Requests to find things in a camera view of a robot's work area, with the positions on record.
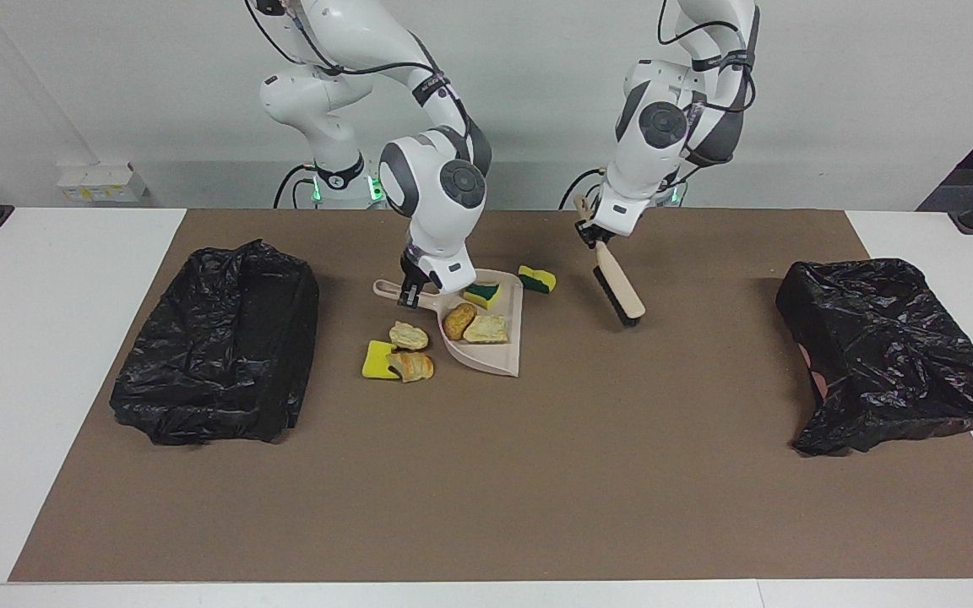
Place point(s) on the brown table mat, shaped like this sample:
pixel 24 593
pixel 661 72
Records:
pixel 453 532

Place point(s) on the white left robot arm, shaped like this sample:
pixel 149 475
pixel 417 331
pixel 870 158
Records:
pixel 664 127

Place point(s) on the brown bread roll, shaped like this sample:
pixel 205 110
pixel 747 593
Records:
pixel 459 321

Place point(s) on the pale bread slice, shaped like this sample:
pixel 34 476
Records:
pixel 486 329

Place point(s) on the pale bread chunk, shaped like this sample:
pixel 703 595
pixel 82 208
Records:
pixel 409 335

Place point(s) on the yellow green-backed sponge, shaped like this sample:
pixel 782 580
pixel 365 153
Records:
pixel 482 295
pixel 537 279

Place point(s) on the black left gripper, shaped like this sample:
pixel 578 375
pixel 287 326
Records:
pixel 595 233

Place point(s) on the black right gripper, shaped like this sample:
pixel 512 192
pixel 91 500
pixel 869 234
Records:
pixel 413 268

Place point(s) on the beige plastic dustpan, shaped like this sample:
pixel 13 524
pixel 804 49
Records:
pixel 495 359

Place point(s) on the bin with black bag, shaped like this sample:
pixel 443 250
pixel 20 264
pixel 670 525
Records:
pixel 892 355
pixel 199 355

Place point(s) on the beige hand brush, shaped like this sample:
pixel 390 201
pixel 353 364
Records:
pixel 622 291

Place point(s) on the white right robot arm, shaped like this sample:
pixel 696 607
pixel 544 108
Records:
pixel 436 186

